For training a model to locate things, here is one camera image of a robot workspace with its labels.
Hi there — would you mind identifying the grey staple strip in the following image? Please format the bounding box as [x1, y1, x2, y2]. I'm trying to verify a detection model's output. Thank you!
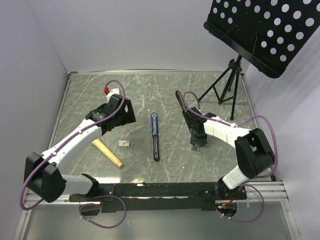
[191, 144, 202, 153]

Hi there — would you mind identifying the small staple box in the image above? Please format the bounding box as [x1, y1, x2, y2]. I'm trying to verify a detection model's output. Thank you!
[118, 140, 130, 147]

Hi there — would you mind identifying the blue stapler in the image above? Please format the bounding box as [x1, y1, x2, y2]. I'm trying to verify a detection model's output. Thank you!
[150, 112, 160, 162]

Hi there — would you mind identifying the black stapler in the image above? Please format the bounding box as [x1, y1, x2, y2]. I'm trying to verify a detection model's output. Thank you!
[175, 90, 193, 133]

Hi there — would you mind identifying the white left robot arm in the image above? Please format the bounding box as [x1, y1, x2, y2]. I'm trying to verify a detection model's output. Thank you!
[23, 93, 136, 203]

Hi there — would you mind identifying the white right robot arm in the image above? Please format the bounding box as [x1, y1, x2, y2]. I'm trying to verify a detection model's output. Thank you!
[183, 107, 276, 199]

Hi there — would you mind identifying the black music stand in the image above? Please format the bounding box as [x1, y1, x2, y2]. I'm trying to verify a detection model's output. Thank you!
[203, 0, 320, 114]

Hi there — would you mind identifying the cream recorder flute piece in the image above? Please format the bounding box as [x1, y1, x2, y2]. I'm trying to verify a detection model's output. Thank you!
[91, 139, 123, 168]

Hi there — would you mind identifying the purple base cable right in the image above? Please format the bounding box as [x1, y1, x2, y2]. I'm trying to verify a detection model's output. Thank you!
[216, 183, 265, 223]

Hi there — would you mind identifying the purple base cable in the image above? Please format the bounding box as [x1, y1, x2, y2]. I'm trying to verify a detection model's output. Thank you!
[216, 183, 265, 223]
[78, 193, 128, 229]

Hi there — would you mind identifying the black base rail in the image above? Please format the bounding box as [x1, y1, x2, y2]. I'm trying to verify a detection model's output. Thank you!
[69, 182, 247, 213]

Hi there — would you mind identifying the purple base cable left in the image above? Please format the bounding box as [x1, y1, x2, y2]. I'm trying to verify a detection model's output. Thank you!
[78, 193, 128, 229]

